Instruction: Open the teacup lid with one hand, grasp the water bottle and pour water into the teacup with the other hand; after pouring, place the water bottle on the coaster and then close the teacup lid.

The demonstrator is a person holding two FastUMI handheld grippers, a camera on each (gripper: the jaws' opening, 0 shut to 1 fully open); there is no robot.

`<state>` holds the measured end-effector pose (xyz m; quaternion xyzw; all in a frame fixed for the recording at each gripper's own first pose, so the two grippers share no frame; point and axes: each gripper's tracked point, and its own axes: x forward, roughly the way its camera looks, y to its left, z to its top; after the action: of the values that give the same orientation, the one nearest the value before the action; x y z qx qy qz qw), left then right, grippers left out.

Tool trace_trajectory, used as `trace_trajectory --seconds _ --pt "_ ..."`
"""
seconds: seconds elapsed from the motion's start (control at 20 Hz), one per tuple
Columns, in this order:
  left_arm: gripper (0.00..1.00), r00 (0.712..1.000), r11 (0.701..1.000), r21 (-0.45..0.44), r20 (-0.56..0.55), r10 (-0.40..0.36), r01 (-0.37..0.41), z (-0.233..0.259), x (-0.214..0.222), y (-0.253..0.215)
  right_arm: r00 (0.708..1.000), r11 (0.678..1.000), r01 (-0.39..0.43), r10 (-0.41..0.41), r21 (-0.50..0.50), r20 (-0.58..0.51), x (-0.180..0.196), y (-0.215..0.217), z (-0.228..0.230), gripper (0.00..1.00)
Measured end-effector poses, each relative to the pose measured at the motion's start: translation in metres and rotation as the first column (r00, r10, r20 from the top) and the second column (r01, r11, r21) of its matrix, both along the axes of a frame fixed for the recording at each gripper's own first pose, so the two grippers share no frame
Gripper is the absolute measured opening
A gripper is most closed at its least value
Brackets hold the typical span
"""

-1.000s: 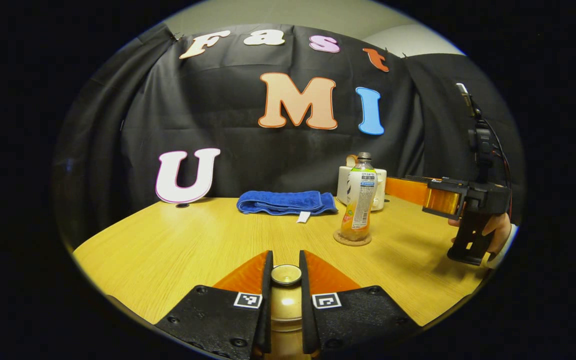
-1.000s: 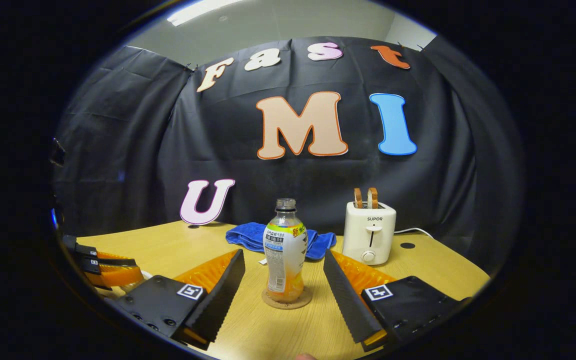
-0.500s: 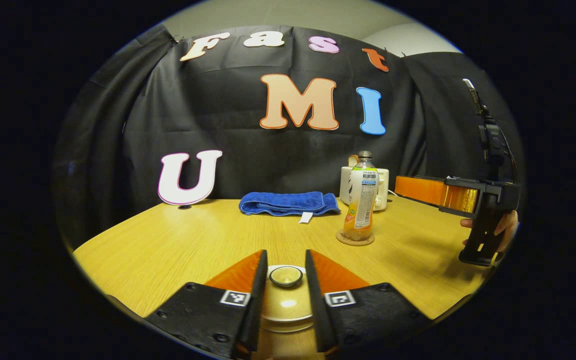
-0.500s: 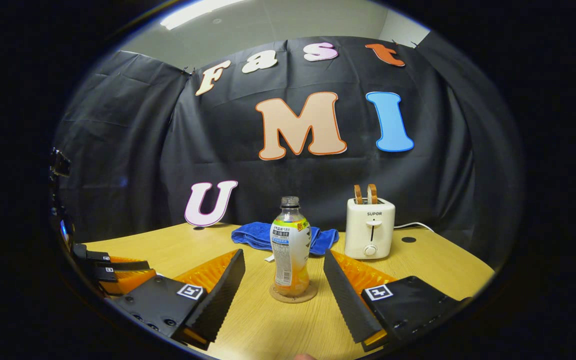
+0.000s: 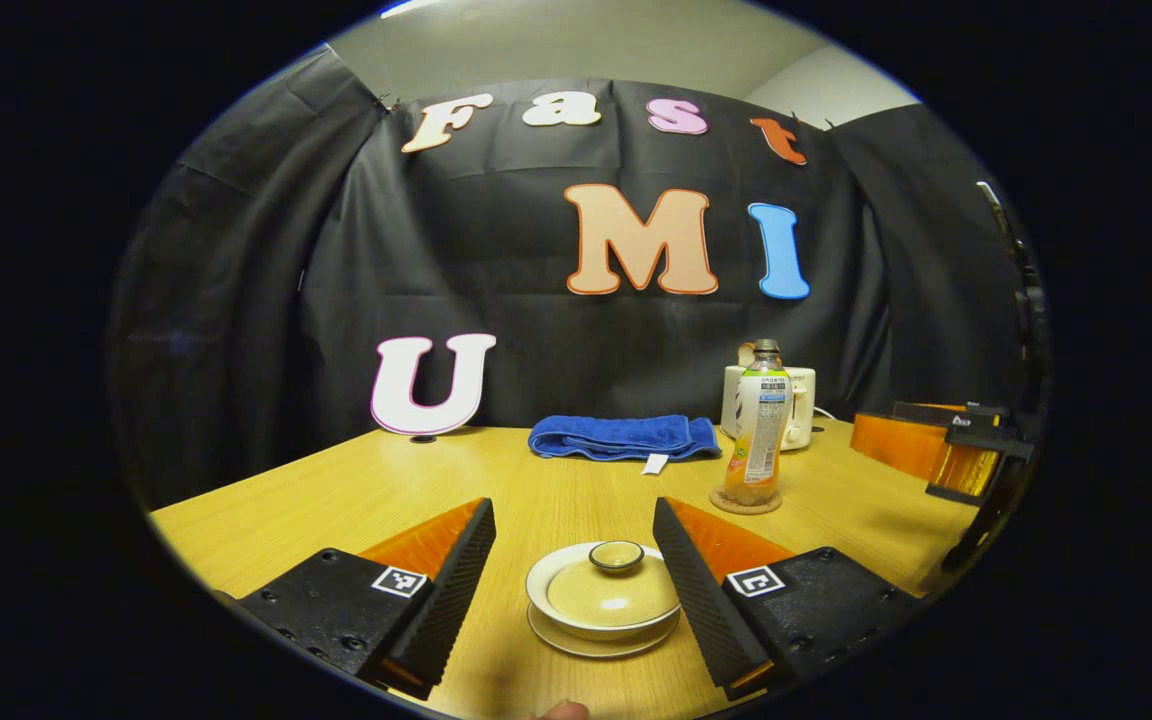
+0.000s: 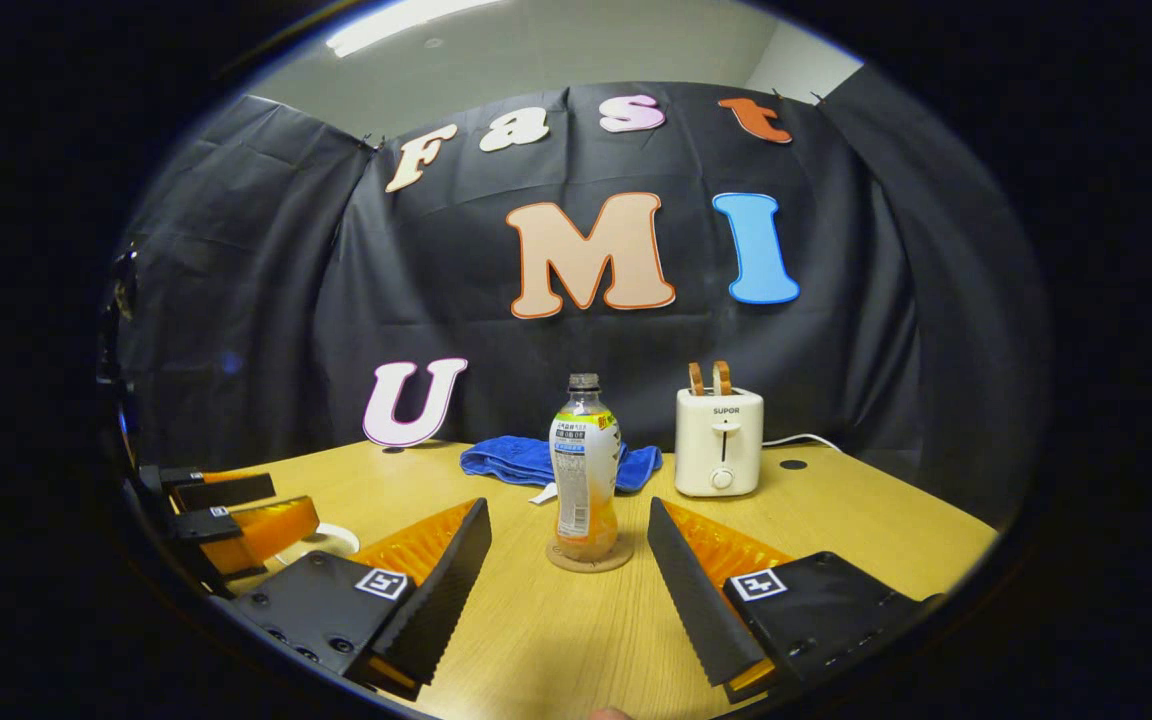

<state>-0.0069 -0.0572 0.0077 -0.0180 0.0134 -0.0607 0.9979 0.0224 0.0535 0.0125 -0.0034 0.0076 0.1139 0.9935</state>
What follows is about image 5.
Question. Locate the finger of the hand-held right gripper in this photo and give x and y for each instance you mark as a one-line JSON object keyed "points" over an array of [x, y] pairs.
{"points": [[901, 445], [966, 470]]}

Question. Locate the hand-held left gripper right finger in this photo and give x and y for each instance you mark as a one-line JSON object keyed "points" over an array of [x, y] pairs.
{"points": [[701, 600]]}

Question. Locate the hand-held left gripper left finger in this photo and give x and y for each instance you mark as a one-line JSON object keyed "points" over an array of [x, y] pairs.
{"points": [[451, 590]]}

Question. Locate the cream teacup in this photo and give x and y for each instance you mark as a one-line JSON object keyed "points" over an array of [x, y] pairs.
{"points": [[535, 590]]}

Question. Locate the round wooden coaster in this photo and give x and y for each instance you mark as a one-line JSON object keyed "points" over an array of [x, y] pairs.
{"points": [[736, 507]]}

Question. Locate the clear plastic water bottle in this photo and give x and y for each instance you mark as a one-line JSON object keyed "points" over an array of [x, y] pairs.
{"points": [[758, 430]]}

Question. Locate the cream toaster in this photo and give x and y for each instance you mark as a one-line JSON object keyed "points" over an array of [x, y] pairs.
{"points": [[802, 405]]}

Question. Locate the cream saucer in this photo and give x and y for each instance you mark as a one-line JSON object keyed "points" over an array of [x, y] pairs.
{"points": [[596, 648]]}

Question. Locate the toast slice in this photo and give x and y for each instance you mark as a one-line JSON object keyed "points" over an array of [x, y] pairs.
{"points": [[746, 354]]}

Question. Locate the folded blue towel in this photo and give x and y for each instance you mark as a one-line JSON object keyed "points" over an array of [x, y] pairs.
{"points": [[621, 435]]}

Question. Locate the black backdrop cloth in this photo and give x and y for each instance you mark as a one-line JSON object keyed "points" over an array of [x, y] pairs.
{"points": [[556, 360]]}

